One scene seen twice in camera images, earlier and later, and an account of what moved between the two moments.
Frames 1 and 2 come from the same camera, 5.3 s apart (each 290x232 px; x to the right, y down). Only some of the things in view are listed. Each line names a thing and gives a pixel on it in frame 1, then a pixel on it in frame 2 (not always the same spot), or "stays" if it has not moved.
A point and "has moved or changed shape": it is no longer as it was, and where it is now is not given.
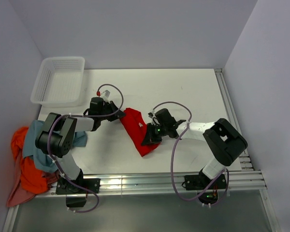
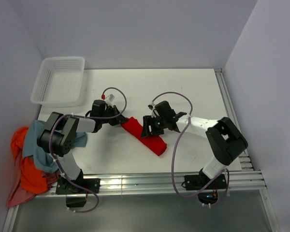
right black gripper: (150, 137) -> (147, 121)
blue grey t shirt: (31, 148) stays
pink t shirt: (18, 194) stays
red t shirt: (137, 128) has moved or changed shape
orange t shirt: (32, 177) stays
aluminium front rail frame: (253, 181) stays
